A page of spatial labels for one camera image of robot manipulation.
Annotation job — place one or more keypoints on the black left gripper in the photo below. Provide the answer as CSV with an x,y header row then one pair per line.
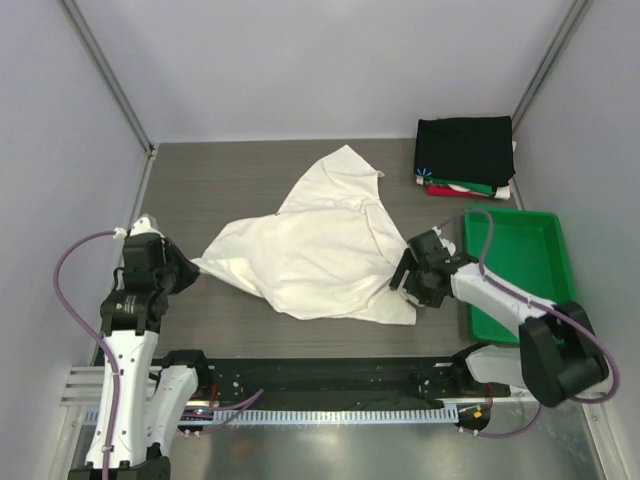
x,y
189,270

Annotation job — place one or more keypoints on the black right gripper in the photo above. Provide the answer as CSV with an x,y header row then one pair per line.
x,y
431,297

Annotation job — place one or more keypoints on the white t-shirt red print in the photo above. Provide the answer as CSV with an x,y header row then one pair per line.
x,y
330,250

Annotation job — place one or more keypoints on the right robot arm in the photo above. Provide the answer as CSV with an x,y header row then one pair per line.
x,y
556,358

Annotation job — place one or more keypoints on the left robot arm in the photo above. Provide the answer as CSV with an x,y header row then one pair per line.
x,y
135,427

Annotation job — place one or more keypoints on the folded red t-shirt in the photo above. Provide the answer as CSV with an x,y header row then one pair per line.
x,y
442,191

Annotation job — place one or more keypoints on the folded green t-shirt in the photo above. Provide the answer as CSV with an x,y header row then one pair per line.
x,y
474,189

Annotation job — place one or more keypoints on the folded white t-shirt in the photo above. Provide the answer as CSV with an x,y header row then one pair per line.
x,y
503,192

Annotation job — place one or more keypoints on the green plastic tray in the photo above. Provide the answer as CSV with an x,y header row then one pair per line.
x,y
528,250

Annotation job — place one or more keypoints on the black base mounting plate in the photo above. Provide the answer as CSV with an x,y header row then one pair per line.
x,y
346,384

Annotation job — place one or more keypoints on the aluminium extrusion crossbar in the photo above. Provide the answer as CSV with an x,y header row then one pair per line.
x,y
83,387

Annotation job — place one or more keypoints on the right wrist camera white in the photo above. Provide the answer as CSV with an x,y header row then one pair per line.
x,y
449,245

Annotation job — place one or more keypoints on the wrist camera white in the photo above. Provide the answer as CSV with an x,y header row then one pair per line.
x,y
449,245
144,227

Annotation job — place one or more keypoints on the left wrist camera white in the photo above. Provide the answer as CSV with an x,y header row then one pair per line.
x,y
144,227

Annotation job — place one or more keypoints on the slotted cable duct rail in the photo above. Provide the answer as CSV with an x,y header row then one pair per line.
x,y
446,415

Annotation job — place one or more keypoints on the left aluminium frame post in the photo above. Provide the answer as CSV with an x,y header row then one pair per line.
x,y
95,53

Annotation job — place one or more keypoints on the aluminium frame post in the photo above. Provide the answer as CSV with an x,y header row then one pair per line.
x,y
560,40
95,53

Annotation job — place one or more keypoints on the right aluminium frame post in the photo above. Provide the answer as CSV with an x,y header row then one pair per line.
x,y
560,40

